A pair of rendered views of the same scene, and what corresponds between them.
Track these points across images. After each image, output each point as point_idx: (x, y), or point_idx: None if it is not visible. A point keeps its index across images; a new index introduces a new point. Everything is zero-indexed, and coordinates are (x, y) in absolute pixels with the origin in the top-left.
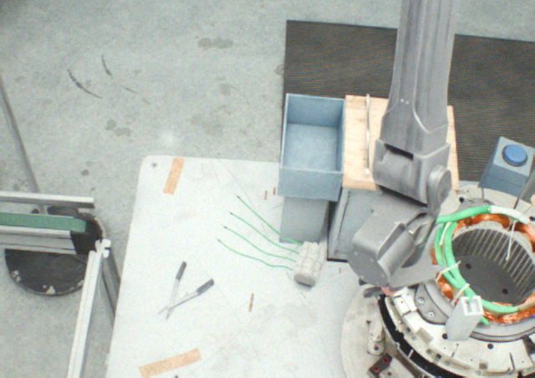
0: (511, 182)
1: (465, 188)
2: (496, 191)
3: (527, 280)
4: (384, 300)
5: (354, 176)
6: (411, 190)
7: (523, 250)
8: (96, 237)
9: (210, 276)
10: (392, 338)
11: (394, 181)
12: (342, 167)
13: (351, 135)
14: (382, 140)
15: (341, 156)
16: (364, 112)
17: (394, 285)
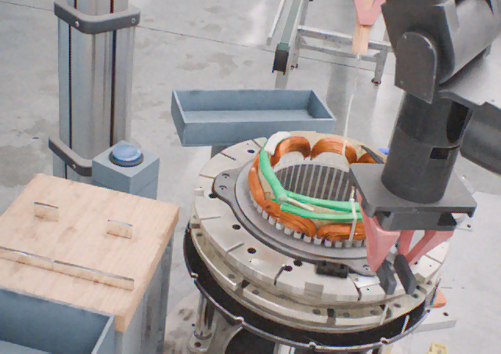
0: (149, 182)
1: (196, 188)
2: (206, 165)
3: (318, 188)
4: (317, 337)
5: (124, 303)
6: (497, 27)
7: (296, 167)
8: None
9: None
10: (374, 342)
11: (479, 38)
12: (102, 313)
13: (43, 287)
14: None
15: (77, 312)
16: (3, 260)
17: (474, 202)
